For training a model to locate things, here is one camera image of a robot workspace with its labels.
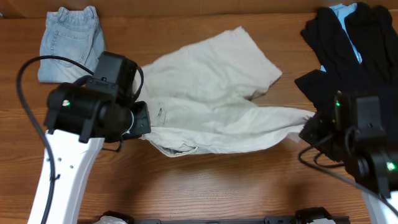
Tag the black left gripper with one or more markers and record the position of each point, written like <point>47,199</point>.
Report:
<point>142,117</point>

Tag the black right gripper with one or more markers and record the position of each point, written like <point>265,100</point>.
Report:
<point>311,134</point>

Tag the beige cotton shorts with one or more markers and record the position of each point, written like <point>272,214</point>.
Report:
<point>200,99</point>

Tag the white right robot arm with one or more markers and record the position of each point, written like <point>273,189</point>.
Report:
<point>352,146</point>

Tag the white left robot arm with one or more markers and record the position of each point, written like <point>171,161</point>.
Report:
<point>101,107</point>

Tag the folded light blue jeans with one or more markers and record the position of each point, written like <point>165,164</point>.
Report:
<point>76,35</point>

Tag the black garment pile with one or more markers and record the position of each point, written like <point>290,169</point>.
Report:
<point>358,50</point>

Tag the light blue shirt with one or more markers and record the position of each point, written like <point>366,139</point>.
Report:
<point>338,45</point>

